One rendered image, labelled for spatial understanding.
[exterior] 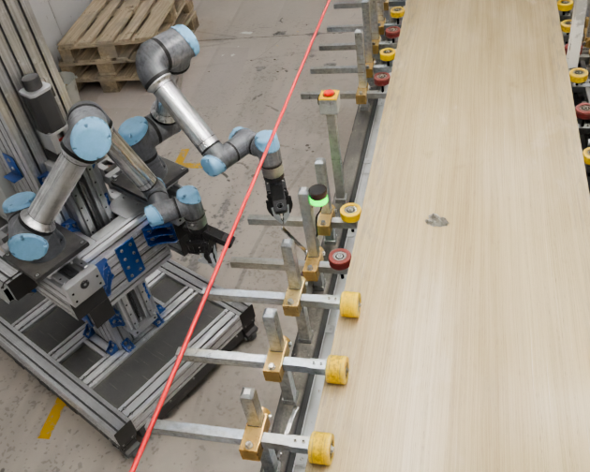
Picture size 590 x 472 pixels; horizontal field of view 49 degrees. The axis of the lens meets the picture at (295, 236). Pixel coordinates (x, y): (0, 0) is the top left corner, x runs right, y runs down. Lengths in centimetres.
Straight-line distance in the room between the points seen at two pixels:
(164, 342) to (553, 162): 184
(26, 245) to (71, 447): 126
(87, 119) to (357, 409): 114
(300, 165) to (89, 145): 244
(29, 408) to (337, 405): 191
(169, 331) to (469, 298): 154
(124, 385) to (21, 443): 58
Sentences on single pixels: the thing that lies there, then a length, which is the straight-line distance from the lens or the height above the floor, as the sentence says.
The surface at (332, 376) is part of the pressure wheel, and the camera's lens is 189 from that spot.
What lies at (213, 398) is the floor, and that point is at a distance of 312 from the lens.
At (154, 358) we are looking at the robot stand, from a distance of 307.
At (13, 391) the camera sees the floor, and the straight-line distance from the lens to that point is 356.
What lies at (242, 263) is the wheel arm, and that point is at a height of 86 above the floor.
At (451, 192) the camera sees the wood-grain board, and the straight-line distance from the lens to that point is 253.
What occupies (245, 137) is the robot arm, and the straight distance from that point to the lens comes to 218.
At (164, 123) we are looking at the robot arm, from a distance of 253.
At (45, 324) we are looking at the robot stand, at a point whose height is 21.
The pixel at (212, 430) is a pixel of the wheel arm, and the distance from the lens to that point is 185.
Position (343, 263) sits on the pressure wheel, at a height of 90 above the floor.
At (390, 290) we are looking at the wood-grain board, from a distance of 216.
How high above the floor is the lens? 248
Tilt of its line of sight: 41 degrees down
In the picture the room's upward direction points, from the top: 11 degrees counter-clockwise
